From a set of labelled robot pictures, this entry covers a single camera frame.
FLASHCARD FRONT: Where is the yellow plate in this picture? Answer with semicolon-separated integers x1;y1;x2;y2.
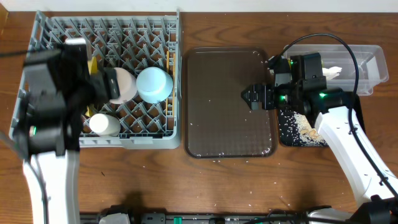
85;57;98;118

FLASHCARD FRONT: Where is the white cup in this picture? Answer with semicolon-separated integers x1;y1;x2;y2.
89;113;121;136

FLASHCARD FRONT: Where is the white bowl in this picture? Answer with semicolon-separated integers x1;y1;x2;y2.
109;68;137;105

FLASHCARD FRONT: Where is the white tissue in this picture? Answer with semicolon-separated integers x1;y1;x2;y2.
322;67;342;80

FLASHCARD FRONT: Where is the light blue bowl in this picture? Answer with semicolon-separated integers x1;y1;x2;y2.
136;67;174;104

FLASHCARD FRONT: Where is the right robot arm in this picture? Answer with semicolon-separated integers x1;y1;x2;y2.
241;53;397;223

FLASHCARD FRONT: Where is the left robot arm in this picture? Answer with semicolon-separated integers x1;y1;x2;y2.
11;38;120;223

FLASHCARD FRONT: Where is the black waste tray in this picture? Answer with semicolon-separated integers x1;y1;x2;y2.
278;89;365;149

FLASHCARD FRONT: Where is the rice and nutshell pile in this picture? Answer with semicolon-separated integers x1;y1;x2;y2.
277;110;328;147

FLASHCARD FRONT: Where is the dark brown serving tray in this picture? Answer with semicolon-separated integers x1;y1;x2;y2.
183;47;278;159

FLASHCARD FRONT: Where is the grey dish rack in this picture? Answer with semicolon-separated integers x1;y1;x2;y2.
28;11;182;149

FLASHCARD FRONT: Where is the clear plastic bin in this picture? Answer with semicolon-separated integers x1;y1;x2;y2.
284;44;389;96

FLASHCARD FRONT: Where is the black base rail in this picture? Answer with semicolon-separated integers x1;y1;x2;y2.
80;205;297;224

